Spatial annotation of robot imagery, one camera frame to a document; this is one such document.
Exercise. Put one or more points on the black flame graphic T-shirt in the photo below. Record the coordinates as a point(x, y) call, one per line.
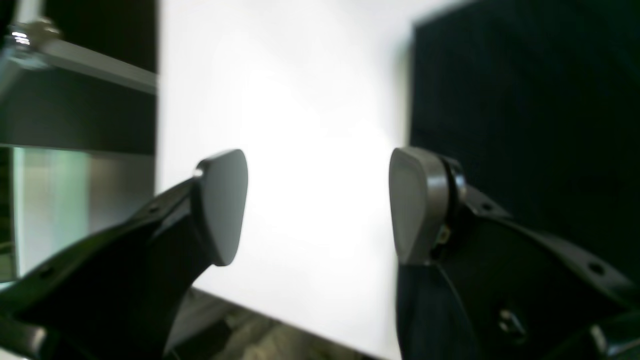
point(539, 101)

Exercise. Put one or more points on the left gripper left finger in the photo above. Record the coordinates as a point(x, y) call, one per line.
point(115, 294)

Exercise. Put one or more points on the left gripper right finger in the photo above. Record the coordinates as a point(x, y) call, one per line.
point(472, 284)

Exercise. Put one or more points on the black equipment case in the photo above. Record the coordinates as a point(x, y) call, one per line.
point(79, 75)

